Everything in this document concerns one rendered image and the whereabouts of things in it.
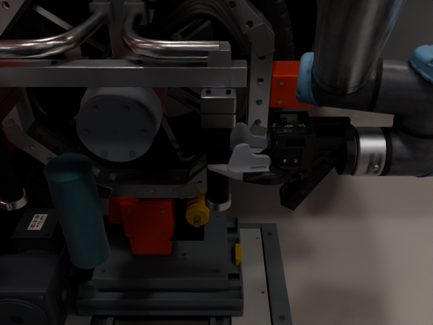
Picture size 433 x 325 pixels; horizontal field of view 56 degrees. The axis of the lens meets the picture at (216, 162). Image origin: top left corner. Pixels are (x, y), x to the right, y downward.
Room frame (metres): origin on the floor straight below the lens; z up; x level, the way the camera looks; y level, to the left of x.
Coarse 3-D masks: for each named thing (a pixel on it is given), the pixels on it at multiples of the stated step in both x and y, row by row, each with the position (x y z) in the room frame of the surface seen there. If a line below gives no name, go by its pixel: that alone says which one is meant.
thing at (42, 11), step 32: (32, 0) 0.82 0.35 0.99; (32, 32) 0.87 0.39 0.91; (192, 32) 0.83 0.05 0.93; (32, 96) 0.81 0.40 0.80; (64, 96) 0.92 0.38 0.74; (192, 96) 0.83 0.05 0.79; (64, 128) 0.82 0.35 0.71; (160, 128) 0.98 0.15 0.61; (192, 128) 0.94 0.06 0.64; (160, 160) 0.82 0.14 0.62; (192, 160) 0.81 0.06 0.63
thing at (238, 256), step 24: (240, 264) 0.88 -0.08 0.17; (96, 288) 0.80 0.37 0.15; (120, 288) 0.80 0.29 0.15; (144, 288) 0.79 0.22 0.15; (168, 288) 0.79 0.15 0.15; (240, 288) 0.79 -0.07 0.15; (96, 312) 0.74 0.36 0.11; (120, 312) 0.74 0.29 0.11; (144, 312) 0.74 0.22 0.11; (168, 312) 0.74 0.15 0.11; (192, 312) 0.74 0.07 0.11; (216, 312) 0.74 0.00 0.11; (240, 312) 0.74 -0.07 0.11
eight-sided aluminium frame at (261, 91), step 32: (0, 0) 0.72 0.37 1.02; (224, 0) 0.72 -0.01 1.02; (0, 32) 0.72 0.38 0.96; (256, 32) 0.72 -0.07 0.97; (256, 64) 0.72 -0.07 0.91; (256, 96) 0.72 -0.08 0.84; (32, 128) 0.75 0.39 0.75; (256, 128) 0.72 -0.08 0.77; (128, 192) 0.72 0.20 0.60; (160, 192) 0.72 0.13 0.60; (192, 192) 0.72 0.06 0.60
